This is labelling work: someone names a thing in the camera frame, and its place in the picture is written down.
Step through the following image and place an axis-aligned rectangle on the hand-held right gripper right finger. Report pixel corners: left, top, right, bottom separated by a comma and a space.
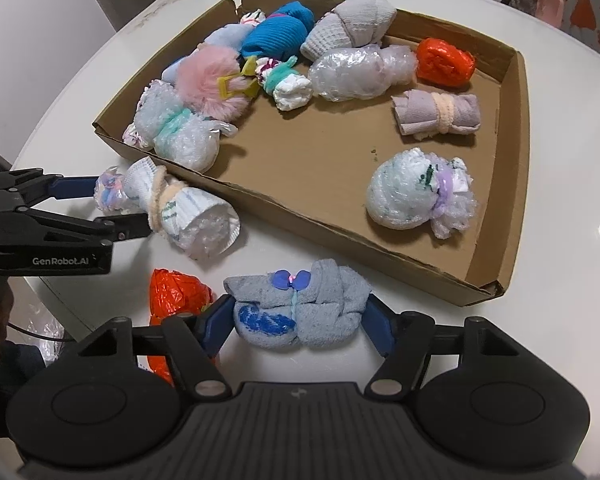
362, 292, 533, 402

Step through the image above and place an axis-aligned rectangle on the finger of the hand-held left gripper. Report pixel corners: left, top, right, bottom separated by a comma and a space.
0, 209, 154, 247
0, 166, 103, 209

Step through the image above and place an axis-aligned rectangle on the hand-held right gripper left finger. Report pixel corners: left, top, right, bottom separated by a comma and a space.
62, 294, 237, 402

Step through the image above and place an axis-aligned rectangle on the orange plastic bag bundle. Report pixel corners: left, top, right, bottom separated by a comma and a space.
147, 268, 216, 387
416, 37, 477, 89

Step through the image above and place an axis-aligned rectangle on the white cloth roll peach tie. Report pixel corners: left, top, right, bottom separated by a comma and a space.
94, 156, 241, 262

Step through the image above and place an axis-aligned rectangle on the grey towel bundle blue bow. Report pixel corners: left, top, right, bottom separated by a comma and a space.
223, 258, 373, 350

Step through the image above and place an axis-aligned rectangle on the bubble wrap bundle green tie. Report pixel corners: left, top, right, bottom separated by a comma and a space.
132, 82, 238, 172

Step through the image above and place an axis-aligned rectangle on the bubble wrap bundle purple tie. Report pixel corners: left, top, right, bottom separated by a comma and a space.
366, 147, 480, 241

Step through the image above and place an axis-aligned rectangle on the pink fluffy pompom yellow clip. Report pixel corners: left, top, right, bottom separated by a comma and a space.
172, 44, 261, 122

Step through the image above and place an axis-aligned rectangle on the brown cardboard box tray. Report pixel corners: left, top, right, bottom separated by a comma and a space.
92, 0, 528, 308

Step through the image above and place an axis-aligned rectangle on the light blue sock bundle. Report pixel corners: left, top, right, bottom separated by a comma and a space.
161, 25, 253, 83

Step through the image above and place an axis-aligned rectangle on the white cloth bundle teal tie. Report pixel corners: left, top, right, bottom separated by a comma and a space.
255, 55, 313, 112

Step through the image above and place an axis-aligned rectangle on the lilac towel roll peach band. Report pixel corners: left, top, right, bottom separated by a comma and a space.
391, 88, 481, 140

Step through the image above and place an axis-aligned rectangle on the blue knit sock roll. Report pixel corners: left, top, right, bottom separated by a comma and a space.
240, 1, 315, 59

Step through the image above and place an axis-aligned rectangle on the clear bubble wrap roll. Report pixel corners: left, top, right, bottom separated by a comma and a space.
307, 45, 420, 102

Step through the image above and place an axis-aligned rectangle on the grey white waffle sock bundle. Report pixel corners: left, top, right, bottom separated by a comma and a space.
300, 0, 398, 61

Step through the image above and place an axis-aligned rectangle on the clear plastic bag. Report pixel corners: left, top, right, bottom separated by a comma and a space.
7, 305, 78, 361

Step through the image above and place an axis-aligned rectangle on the pink plastic item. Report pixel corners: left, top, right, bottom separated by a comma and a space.
534, 0, 567, 31

